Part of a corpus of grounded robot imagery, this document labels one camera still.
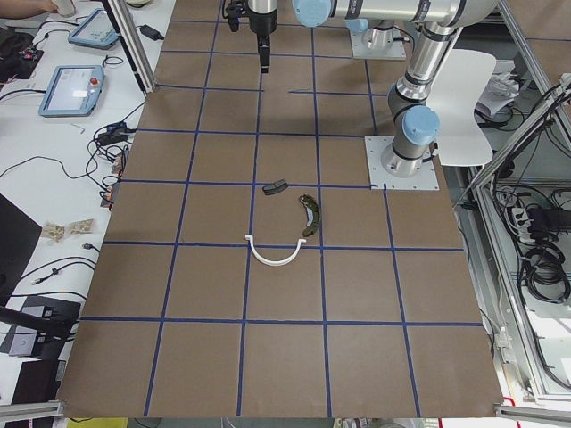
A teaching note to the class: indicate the black brake pad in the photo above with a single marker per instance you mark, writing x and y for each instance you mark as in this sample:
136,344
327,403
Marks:
275,187

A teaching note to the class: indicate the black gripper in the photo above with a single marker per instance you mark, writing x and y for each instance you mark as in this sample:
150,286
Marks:
261,24

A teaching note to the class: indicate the black flat box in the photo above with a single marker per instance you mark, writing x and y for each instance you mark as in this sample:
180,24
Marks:
55,317

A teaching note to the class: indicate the black power strip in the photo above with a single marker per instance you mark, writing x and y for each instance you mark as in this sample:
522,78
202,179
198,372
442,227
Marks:
544,221

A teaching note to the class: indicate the white curved plastic bracket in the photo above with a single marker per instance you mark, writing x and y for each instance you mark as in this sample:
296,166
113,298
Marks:
277,258

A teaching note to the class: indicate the far teach pendant tablet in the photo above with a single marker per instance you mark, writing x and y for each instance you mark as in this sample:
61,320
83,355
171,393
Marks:
94,31

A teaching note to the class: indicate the olive curved brake shoe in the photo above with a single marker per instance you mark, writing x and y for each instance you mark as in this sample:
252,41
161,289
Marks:
313,213

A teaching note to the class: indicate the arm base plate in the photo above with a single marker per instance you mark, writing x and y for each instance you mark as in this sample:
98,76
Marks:
374,44
423,177

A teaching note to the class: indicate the teach pendant tablet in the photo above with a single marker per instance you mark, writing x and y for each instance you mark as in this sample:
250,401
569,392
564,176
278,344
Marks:
73,91
94,31

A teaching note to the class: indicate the near teach pendant tablet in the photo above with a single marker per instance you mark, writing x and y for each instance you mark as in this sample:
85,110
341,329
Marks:
73,91

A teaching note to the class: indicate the small bag of parts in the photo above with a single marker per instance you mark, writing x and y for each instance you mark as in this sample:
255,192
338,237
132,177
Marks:
53,231
81,227

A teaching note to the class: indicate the white plastic chair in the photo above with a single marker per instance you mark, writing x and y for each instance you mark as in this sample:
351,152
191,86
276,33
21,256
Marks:
455,92

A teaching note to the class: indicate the black power adapter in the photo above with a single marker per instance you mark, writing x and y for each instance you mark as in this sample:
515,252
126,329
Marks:
111,137

